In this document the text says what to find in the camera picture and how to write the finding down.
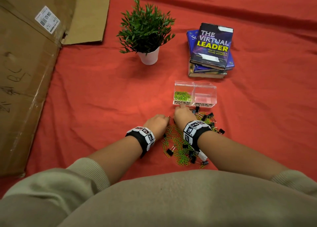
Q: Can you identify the person's left hand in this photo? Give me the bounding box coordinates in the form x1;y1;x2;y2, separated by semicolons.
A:
143;114;170;142

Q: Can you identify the person's right hand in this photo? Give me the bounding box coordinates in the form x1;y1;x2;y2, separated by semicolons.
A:
173;104;197;132

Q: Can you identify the pile of green paper clips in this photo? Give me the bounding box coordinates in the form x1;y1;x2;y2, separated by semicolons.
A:
174;91;193;103
161;111;220;170

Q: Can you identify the pile of black binder clips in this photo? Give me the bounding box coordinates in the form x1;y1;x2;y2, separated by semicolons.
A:
162;105;226;167

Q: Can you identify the clear two-compartment plastic box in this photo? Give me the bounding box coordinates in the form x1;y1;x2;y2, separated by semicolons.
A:
172;80;218;108

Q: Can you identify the person's left forearm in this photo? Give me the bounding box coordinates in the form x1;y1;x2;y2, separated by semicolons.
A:
87;136;144;185

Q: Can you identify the person's right forearm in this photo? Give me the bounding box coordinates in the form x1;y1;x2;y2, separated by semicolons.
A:
197;131;289;181

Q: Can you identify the brown cardboard box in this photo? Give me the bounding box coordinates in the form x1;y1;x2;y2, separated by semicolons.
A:
0;0;111;178

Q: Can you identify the left black marker wristband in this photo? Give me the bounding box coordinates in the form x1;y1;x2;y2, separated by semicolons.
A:
125;126;156;159

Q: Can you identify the black marker wristband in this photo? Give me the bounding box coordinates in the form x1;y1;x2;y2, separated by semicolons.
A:
183;120;212;152
125;126;156;159

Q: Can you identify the right black marker wristband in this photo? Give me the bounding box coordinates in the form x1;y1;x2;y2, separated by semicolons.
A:
183;120;212;152

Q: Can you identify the olive brown book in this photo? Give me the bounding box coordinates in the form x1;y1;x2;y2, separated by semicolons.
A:
188;62;228;79

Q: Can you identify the blue and yellow book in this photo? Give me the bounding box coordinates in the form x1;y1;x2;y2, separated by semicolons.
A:
193;63;228;75

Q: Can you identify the beige sweater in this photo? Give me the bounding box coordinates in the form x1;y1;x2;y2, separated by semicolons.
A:
0;157;317;227

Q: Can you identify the black book with yellow print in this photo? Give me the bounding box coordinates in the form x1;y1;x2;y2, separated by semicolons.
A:
189;22;234;71

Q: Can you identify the red cloth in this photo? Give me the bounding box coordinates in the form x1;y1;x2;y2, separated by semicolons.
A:
0;0;317;198

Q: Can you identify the green plant in white pot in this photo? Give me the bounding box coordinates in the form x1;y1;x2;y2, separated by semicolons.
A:
117;0;176;66

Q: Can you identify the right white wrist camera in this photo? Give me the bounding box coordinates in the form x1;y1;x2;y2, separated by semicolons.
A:
197;149;209;162

